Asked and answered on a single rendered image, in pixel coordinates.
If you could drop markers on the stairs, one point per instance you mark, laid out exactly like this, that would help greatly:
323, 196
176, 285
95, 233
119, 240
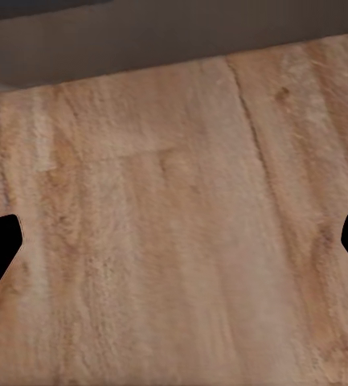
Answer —
50, 41

